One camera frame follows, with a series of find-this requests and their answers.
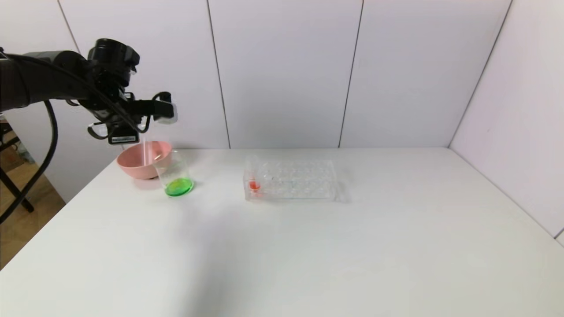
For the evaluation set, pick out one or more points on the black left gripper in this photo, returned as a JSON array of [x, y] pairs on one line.
[[123, 138]]

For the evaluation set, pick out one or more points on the test tube with yellow pigment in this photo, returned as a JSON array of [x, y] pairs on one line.
[[146, 152]]

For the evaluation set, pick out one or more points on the clear plastic measuring beaker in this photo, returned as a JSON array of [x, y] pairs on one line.
[[178, 187]]

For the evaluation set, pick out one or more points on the test tube with red pigment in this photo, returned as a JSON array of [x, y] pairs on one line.
[[254, 186]]

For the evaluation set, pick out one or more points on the clear acrylic test tube rack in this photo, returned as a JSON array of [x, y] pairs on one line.
[[291, 185]]

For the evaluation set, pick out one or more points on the pink bowl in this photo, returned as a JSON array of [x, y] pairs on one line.
[[132, 167]]

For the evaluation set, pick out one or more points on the black stand leg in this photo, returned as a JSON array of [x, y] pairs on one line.
[[17, 193]]

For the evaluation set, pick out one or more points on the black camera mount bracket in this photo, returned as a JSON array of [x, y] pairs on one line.
[[147, 107]]

